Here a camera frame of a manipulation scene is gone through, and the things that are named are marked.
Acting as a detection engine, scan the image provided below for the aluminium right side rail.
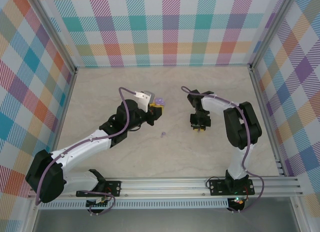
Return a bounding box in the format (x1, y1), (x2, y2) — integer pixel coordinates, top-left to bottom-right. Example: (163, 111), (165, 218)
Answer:
(248, 64), (286, 177)

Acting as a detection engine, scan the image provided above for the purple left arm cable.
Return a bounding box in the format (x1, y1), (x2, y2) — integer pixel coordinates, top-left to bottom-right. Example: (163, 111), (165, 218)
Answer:
(35, 86), (138, 217)

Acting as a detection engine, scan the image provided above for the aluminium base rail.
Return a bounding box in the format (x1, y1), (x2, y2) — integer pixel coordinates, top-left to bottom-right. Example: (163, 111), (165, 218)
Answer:
(27, 176), (305, 199)

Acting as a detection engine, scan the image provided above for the black circuit board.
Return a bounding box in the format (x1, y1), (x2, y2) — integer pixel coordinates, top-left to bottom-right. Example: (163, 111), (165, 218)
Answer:
(228, 196), (246, 207)
(86, 198), (111, 209)

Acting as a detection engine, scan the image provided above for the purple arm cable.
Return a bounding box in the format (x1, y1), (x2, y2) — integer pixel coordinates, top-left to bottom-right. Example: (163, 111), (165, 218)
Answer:
(180, 85), (265, 215)
(35, 86), (138, 217)

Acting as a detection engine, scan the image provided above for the aluminium left side rail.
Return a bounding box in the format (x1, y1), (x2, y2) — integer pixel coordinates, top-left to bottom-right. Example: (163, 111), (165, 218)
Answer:
(48, 68), (79, 155)

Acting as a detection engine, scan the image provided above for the black left circuit board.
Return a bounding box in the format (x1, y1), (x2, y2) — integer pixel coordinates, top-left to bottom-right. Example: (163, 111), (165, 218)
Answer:
(86, 198), (111, 209)

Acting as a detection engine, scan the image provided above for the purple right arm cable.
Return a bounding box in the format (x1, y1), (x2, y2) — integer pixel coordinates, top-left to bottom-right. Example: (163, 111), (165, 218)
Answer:
(180, 85), (265, 215)

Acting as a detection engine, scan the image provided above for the purple earbud charging case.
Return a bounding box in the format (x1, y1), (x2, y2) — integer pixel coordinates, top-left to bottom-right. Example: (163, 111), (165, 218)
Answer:
(154, 96), (167, 109)

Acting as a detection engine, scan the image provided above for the black right circuit board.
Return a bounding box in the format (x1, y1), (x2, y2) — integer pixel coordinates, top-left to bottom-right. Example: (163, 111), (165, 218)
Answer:
(228, 196), (246, 207)

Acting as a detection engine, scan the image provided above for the white slotted cable duct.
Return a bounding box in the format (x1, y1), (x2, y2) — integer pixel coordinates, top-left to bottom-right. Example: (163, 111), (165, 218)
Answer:
(39, 198), (230, 210)

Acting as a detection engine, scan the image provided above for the aluminium right upright post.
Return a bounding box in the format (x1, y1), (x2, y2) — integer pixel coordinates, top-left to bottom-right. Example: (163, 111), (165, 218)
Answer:
(248, 0), (300, 73)

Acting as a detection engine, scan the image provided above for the aluminium upright post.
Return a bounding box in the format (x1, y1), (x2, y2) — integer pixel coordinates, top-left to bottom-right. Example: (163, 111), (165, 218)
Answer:
(26, 0), (78, 77)
(248, 0), (300, 73)

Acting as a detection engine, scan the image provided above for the aluminium left upright post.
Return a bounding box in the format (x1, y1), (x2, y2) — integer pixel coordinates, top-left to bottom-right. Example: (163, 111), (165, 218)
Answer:
(26, 0), (78, 77)

